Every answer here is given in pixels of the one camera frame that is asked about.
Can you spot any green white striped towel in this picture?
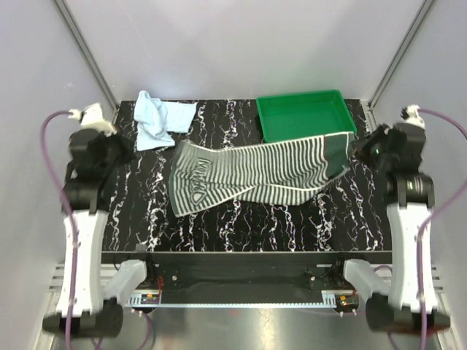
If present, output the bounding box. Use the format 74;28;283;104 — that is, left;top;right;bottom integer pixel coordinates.
169;131;355;217

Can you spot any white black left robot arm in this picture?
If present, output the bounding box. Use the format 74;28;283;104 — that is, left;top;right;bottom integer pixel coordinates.
42;126;158;340

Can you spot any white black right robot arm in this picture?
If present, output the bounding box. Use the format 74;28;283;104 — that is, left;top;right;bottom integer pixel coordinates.
331;122;450;336

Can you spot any light blue towel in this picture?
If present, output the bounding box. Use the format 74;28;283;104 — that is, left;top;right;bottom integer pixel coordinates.
134;90;196;152

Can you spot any green plastic tray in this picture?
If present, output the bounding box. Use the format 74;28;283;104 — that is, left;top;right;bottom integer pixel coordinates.
256;90;357;143

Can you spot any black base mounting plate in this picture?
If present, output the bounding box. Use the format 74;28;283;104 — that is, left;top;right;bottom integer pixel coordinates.
102;252;371;306

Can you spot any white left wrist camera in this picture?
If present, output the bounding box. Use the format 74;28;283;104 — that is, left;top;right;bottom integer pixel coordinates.
68;103;117;136

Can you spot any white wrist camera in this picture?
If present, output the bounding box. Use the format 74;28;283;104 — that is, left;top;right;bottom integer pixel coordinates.
401;104;425;130
68;103;117;136

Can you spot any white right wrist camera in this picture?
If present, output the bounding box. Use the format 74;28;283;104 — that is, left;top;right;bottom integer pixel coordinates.
401;104;425;130

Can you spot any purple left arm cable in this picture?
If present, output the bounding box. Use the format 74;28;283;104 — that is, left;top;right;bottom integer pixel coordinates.
39;111;154;350

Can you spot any aluminium frame rail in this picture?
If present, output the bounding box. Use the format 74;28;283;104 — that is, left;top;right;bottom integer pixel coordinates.
49;264;444;292

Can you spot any right cable junction box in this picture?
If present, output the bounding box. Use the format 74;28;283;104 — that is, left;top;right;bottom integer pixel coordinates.
339;294;359;308

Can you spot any cable junction box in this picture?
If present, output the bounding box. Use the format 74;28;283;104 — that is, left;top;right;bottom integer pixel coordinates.
141;293;160;305
339;294;359;308

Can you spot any left cable junction box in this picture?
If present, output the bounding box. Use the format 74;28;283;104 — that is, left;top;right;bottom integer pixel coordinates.
141;293;160;305

